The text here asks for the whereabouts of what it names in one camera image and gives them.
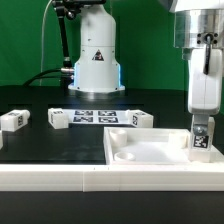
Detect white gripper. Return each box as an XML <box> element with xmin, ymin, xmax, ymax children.
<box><xmin>188</xmin><ymin>49</ymin><xmax>223</xmax><ymax>136</ymax></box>

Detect white cable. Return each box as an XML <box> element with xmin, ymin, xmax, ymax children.
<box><xmin>39</xmin><ymin>0</ymin><xmax>55</xmax><ymax>87</ymax></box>

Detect white obstacle fence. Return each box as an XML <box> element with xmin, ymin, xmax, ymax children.
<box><xmin>0</xmin><ymin>161</ymin><xmax>224</xmax><ymax>192</ymax></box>

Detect white square tabletop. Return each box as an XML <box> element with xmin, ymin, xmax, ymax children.
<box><xmin>103</xmin><ymin>127</ymin><xmax>224</xmax><ymax>165</ymax></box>

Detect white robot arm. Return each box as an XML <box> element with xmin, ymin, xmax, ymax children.
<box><xmin>70</xmin><ymin>0</ymin><xmax>224</xmax><ymax>136</ymax></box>

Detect black cable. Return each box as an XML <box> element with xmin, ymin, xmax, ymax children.
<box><xmin>22</xmin><ymin>68</ymin><xmax>74</xmax><ymax>88</ymax></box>

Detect marker sheet on table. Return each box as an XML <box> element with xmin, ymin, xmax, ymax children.
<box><xmin>64</xmin><ymin>109</ymin><xmax>129</xmax><ymax>125</ymax></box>

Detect black camera stand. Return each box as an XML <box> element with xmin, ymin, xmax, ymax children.
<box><xmin>52</xmin><ymin>0</ymin><xmax>106</xmax><ymax>68</ymax></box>

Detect white part at left edge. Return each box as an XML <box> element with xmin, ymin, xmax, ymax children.
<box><xmin>0</xmin><ymin>130</ymin><xmax>3</xmax><ymax>150</ymax></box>

